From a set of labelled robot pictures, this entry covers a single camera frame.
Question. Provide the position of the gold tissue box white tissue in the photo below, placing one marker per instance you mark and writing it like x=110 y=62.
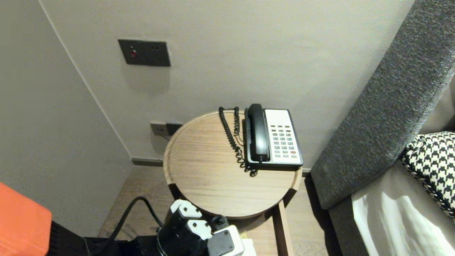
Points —
x=249 y=249

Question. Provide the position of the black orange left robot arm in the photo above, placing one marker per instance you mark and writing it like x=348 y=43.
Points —
x=21 y=224

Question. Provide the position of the black telephone handset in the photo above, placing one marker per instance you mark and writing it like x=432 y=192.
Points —
x=257 y=135

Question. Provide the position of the round wooden side table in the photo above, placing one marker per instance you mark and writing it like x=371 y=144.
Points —
x=213 y=170

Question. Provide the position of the white and black telephone base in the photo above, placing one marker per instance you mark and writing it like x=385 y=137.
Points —
x=280 y=142

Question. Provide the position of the grey fabric bed base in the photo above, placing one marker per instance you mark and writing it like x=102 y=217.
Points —
x=343 y=231

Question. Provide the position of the grey fabric headboard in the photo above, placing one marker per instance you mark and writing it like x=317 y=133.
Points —
x=391 y=106

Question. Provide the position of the black white houndstooth pillow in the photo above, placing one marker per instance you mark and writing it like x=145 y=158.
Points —
x=433 y=167

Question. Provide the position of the black wall socket plate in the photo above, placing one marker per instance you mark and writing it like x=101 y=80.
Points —
x=174 y=128

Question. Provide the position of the grey wall socket plate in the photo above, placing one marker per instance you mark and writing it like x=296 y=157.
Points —
x=158 y=128

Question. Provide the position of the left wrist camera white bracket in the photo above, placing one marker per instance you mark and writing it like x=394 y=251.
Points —
x=199 y=229

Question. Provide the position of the dark wall switch panel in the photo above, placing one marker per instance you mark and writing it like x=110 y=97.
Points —
x=145 y=53

